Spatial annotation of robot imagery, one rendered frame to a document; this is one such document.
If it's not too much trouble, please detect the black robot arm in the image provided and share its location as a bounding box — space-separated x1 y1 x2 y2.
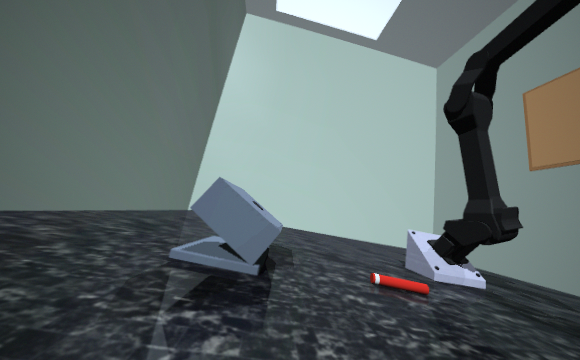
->
427 0 580 265

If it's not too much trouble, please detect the red peg with white band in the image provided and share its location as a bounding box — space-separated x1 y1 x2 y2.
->
370 273 429 295

